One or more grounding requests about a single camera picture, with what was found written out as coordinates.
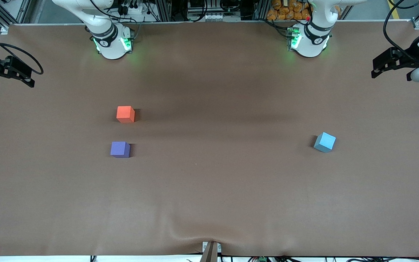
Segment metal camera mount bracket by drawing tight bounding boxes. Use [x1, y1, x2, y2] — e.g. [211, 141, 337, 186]
[201, 241, 222, 262]

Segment brown table mat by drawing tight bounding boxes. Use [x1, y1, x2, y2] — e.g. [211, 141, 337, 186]
[0, 20, 419, 257]

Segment light blue foam block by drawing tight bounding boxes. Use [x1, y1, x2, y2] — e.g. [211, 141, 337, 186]
[313, 132, 336, 153]

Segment white terminal block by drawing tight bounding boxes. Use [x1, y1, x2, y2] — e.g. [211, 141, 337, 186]
[201, 13, 229, 21]

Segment purple foam block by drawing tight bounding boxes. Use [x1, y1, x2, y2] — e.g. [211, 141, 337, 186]
[110, 141, 131, 158]

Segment bag of orange items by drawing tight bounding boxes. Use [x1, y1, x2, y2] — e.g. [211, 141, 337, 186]
[267, 0, 312, 21]

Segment orange foam block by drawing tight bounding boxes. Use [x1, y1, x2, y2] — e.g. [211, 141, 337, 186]
[116, 106, 136, 123]

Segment white power strip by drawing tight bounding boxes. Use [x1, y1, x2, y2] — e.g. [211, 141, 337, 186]
[121, 4, 148, 15]

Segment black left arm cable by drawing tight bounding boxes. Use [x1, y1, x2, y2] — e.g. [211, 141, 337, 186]
[383, 0, 419, 62]

